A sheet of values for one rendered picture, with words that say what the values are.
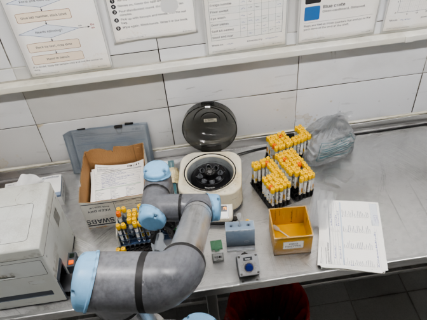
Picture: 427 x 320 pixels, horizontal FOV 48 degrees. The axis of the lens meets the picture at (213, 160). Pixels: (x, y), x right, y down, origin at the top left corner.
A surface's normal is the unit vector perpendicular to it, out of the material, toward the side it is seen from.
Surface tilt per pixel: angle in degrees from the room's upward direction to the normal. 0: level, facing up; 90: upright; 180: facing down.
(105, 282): 33
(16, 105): 90
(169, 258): 27
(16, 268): 90
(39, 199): 0
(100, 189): 1
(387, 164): 0
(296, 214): 90
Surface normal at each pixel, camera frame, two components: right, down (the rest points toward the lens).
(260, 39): 0.15, 0.73
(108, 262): -0.07, -0.77
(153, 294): 0.11, 0.13
